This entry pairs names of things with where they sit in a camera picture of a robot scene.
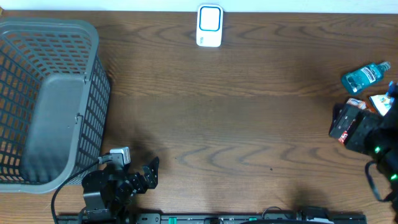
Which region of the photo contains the yellow snack bag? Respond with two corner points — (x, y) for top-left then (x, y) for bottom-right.
(369, 94), (394, 116)

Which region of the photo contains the blue mouthwash bottle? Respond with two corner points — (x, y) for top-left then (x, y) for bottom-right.
(341, 62), (391, 95)

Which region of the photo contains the red-brown snack bar wrapper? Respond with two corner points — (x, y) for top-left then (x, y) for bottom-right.
(338, 119), (356, 144)

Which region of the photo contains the small orange box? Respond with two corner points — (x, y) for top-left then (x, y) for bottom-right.
(346, 98), (372, 111)

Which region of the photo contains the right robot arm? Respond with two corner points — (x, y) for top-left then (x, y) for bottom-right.
(329, 82), (397, 212)

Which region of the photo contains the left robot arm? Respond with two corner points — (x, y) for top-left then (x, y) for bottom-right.
(78, 147), (160, 223)

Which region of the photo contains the white barcode scanner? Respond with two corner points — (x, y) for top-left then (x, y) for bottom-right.
(196, 4), (224, 47)

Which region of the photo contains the grey plastic shopping basket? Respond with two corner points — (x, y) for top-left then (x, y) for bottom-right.
(1, 17), (110, 194)

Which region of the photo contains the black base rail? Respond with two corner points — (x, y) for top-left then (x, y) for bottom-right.
(55, 205), (368, 224)

